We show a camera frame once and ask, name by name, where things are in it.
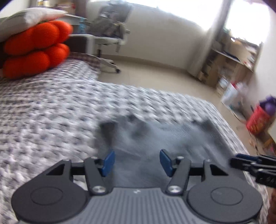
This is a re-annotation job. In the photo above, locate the grey knitted cat sweater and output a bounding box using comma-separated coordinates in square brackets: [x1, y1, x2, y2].
[94, 115, 233, 188]

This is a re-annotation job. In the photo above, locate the person's right hand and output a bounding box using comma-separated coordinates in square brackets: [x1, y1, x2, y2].
[267, 189, 276, 224]

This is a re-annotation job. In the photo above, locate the red patterned basket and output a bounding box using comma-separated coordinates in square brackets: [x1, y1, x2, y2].
[246, 105, 271, 135]

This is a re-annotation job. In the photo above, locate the white blue cardboard box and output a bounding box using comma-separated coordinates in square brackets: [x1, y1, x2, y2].
[221, 82, 248, 111]

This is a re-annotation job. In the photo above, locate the grey white quilted bedspread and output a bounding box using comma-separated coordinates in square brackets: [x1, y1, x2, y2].
[1, 59, 269, 223]

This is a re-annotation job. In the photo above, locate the right beige curtain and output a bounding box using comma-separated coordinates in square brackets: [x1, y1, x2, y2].
[187, 1, 232, 78]

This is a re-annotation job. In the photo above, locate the grey checkered blanket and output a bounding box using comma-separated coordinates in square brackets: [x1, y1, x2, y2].
[69, 52, 101, 70]

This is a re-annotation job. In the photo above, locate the wooden desk shelf unit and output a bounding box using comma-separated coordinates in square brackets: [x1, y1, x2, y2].
[197, 29, 263, 91]

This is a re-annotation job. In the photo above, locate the orange pumpkin cushion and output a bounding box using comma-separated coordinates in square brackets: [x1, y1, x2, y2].
[1, 21, 73, 80]

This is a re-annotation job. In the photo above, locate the grey backpack on chair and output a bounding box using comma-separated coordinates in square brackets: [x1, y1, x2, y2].
[87, 11, 121, 38]

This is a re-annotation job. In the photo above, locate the white desk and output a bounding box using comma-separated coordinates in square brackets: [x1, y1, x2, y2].
[60, 14, 87, 25]

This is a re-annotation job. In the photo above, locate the white office chair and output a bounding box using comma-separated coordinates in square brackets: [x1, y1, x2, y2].
[87, 1, 132, 73]

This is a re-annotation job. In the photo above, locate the white pillow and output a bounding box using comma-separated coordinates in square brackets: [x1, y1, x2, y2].
[0, 7, 67, 42]

